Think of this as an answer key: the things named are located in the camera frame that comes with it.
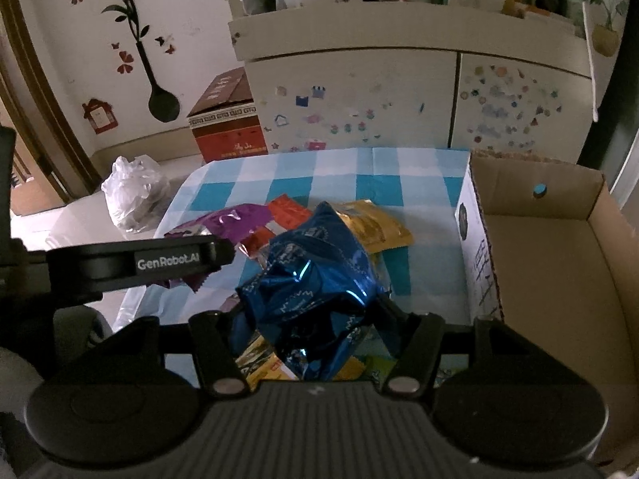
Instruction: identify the red house switch sticker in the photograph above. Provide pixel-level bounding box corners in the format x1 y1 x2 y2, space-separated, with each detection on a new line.
82 98 119 135

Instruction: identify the blue white checkered tablecloth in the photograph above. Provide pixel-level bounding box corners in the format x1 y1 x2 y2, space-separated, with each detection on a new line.
117 146 475 390

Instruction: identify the red cardboard box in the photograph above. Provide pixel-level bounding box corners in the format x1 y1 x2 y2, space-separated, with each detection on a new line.
187 67 270 164

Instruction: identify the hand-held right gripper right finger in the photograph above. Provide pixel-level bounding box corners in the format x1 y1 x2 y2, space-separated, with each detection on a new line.
372 297 525 401

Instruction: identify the purple snack packet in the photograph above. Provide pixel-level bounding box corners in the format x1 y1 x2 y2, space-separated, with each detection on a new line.
164 204 273 293

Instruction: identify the wooden door frame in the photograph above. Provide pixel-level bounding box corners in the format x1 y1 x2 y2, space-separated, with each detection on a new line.
0 0 103 205

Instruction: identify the green yellow snack packet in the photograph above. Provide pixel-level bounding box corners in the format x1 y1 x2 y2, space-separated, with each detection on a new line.
344 354 400 390

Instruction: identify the black vase wall decal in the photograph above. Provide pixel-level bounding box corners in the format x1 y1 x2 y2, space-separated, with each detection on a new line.
82 0 181 123

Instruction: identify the blue foil snack packet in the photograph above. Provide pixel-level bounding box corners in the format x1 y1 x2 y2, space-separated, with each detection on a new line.
234 201 390 382

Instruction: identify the white plastic bag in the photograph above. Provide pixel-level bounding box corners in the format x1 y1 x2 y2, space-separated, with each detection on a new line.
101 154 173 234

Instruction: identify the white cabinet with stickers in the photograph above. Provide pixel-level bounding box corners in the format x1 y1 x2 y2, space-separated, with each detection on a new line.
227 0 607 165

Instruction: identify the yellow printed snack packet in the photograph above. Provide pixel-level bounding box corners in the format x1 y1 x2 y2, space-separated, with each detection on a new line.
234 334 300 392

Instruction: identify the red snack packet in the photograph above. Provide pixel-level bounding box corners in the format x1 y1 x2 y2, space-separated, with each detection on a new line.
237 196 313 260

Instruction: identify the plant print hanging cloth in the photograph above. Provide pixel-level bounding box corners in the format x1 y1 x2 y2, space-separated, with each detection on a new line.
574 0 635 123

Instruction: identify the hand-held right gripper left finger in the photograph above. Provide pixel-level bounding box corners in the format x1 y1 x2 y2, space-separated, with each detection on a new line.
112 309 250 401

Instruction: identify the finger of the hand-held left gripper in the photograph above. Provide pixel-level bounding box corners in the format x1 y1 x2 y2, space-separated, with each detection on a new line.
214 238 236 273

